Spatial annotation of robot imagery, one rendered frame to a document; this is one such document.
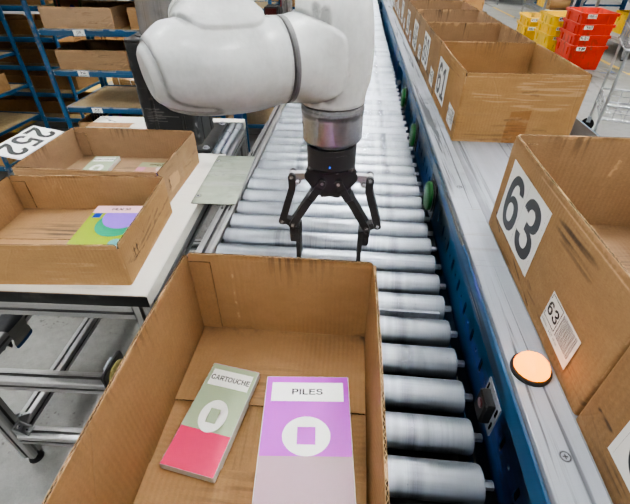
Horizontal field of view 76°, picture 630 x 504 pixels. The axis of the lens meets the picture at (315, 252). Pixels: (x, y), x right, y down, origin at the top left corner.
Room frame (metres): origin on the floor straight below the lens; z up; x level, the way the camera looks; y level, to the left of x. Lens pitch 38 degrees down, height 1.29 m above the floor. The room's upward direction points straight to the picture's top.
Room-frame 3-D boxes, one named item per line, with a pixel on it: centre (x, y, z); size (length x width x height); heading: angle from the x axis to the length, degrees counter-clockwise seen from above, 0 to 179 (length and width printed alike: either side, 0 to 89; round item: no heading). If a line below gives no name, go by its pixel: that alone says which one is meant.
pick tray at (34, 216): (0.74, 0.56, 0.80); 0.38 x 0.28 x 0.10; 89
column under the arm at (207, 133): (1.37, 0.46, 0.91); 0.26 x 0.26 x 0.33; 87
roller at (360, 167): (1.16, -0.06, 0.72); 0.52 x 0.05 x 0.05; 84
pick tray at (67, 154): (1.05, 0.56, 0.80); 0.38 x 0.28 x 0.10; 85
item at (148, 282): (1.08, 0.59, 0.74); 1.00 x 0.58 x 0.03; 177
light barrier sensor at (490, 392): (0.30, -0.22, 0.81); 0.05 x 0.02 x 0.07; 174
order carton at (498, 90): (1.20, -0.52, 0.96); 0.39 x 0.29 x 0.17; 174
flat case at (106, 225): (0.73, 0.45, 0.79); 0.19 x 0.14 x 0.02; 0
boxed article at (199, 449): (0.31, 0.14, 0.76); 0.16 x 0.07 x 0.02; 166
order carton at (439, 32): (1.59, -0.56, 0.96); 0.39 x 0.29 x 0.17; 174
